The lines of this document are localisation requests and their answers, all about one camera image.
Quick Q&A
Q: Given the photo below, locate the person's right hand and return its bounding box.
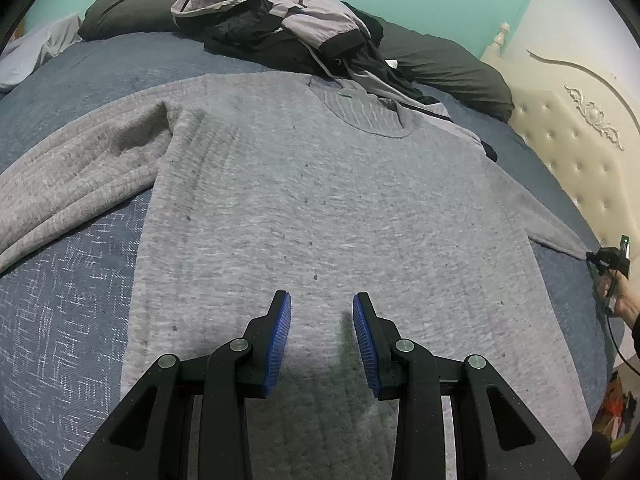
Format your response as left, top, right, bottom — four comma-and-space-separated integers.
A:
602, 275, 640, 318

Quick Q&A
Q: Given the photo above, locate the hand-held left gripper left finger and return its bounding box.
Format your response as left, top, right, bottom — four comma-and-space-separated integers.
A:
62, 290, 293, 480

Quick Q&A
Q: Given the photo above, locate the cream tufted headboard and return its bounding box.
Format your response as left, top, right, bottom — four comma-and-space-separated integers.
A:
480, 22, 640, 271

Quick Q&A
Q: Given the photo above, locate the person's right forearm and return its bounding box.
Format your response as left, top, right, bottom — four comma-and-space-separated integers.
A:
626, 305, 640, 363

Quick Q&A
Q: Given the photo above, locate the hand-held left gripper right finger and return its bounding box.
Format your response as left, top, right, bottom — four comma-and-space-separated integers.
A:
352, 291, 581, 480

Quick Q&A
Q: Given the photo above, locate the light grey blanket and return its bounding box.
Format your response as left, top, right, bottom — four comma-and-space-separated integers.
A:
0, 12, 83, 93

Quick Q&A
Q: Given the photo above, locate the black garment with white trim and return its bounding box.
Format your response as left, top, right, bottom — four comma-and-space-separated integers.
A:
202, 0, 426, 111

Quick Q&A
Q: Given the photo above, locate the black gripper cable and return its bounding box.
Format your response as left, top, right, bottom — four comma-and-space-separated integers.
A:
605, 305, 640, 363

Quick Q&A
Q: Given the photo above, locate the grey knit sweater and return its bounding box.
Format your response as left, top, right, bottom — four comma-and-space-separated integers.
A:
0, 71, 608, 480

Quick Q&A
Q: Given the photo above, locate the colourful packaging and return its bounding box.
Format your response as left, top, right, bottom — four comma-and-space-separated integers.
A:
597, 370, 632, 456

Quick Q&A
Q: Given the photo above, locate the dark grey rolled duvet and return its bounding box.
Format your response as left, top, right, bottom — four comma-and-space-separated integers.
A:
77, 0, 516, 123

